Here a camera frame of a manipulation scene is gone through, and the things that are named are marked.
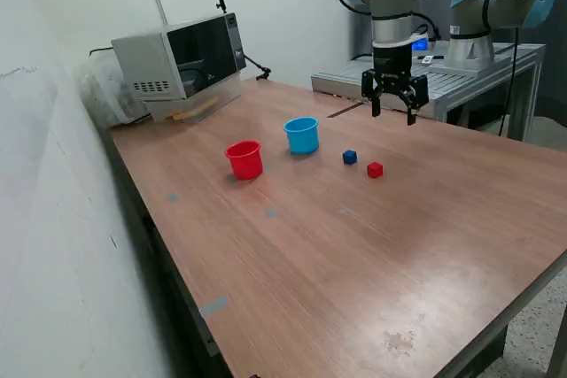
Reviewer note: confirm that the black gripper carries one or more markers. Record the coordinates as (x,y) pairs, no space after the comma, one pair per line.
(392,64)

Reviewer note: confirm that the white warning tag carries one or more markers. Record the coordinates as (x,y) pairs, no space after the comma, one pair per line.
(428,59)

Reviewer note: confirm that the black tape strip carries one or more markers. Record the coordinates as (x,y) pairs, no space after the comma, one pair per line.
(344,110)

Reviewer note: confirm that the aluminium profile robot table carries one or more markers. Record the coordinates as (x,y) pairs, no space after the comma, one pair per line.
(460,86)

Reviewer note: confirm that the aluminium robot mounting plate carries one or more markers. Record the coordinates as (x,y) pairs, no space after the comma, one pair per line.
(460,71)

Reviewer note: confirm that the red cube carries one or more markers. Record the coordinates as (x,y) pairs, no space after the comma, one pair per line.
(375,170)

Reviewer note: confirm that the blue cube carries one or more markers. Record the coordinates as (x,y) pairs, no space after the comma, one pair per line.
(349,157)

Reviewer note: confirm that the blue plastic cup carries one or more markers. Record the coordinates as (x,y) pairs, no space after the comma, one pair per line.
(302,136)

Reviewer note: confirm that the red plastic cup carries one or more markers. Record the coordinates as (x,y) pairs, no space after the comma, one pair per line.
(244,161)

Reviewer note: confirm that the clear acrylic stand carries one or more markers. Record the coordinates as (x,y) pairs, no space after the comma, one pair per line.
(221,94)

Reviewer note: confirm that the wooden sticks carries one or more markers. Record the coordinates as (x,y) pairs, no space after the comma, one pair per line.
(195,110)

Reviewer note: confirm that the silver microwave oven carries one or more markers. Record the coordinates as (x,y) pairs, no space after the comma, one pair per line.
(146,59)

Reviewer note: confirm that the thin white rod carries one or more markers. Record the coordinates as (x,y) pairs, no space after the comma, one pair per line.
(159,4)

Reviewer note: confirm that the large grey tape piece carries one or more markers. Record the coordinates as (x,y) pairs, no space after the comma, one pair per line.
(214,306)

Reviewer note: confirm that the clear plastic bag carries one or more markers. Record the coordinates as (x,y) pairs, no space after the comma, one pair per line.
(102,90)

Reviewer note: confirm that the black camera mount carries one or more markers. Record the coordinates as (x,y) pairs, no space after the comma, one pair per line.
(220,2)

